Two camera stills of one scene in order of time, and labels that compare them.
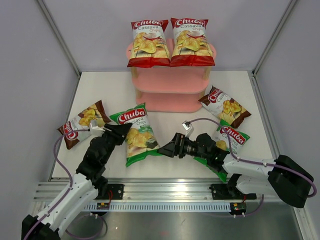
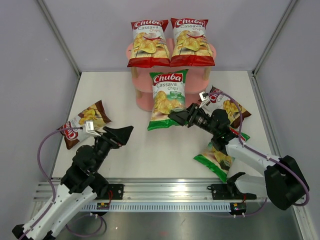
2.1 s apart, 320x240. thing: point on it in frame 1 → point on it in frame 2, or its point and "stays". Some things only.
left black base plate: (117, 192) stays
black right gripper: (176, 146) → (189, 115)
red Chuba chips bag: (191, 46) stays
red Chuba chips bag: (150, 48) stays
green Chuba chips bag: (141, 143) → (168, 95)
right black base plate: (221, 191) stays
